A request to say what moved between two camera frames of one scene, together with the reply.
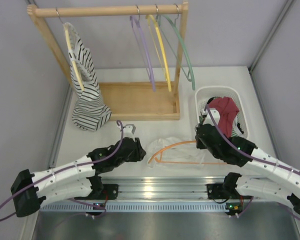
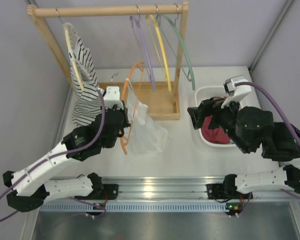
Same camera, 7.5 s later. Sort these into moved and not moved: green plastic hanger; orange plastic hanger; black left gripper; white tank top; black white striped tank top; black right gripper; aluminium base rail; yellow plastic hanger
Moved: white tank top; black left gripper; orange plastic hanger; black right gripper
Not moved: green plastic hanger; aluminium base rail; black white striped tank top; yellow plastic hanger
